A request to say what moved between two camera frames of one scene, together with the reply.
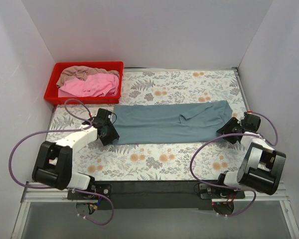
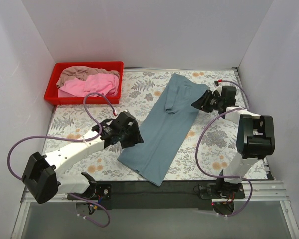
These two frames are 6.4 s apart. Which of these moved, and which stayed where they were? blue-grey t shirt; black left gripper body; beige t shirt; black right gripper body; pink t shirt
Moved: black left gripper body; black right gripper body; blue-grey t shirt
Stayed: pink t shirt; beige t shirt
